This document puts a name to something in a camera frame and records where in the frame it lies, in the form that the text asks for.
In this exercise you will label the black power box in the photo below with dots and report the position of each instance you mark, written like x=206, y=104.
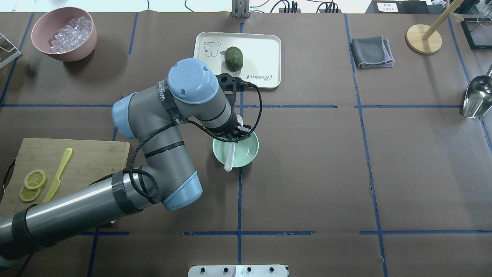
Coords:
x=397, y=6

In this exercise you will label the green ceramic bowl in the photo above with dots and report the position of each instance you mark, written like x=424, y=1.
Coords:
x=245, y=151

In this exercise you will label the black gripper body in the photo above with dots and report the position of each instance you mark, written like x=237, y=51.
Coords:
x=234, y=129

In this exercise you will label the beige serving tray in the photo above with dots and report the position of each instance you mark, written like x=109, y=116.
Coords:
x=261, y=53

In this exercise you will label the wooden cutting board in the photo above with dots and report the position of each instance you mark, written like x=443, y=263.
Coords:
x=90, y=161

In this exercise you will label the lemon slices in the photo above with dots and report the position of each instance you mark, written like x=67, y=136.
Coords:
x=32, y=185

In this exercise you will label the aluminium frame post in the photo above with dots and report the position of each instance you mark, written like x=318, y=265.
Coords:
x=240, y=9

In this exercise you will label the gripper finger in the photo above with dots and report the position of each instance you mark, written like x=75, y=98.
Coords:
x=244, y=130
x=240, y=139

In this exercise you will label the yellow plastic knife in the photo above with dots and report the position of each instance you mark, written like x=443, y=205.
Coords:
x=56, y=179

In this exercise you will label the metal scoop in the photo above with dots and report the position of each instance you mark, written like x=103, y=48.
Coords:
x=478, y=96

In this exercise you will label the green lime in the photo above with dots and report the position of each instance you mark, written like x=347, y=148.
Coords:
x=234, y=59

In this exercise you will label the white pillar mount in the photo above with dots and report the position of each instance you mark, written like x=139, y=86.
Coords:
x=261, y=270

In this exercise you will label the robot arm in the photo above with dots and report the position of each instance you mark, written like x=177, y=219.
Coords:
x=189, y=94

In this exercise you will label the glass on black tray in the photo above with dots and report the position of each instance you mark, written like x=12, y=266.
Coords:
x=485, y=15

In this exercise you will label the dark grey square dish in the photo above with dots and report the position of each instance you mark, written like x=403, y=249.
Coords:
x=372, y=52

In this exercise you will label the white plastic spoon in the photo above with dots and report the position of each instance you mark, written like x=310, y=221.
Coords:
x=230, y=157

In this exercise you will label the wooden paper towel stand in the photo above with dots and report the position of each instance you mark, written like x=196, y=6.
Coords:
x=425, y=39

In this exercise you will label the pink bowl with ice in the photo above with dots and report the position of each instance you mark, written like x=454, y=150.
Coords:
x=66, y=34

